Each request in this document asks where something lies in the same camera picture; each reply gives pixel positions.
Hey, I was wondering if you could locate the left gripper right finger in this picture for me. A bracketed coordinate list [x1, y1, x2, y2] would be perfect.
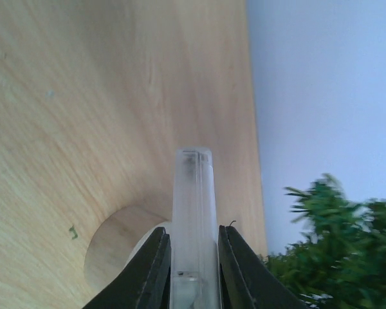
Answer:
[218, 225, 306, 309]

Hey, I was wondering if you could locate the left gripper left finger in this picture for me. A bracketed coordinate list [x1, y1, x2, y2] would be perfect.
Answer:
[84, 227, 171, 309]

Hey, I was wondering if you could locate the clear plastic battery box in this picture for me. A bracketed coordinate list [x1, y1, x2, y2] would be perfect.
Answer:
[170, 147, 222, 308]

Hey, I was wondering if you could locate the small green christmas tree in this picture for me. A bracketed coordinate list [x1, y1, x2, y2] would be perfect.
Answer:
[264, 174, 386, 308]

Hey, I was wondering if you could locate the round wooden tree base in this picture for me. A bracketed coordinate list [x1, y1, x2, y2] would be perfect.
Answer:
[84, 207, 170, 293]

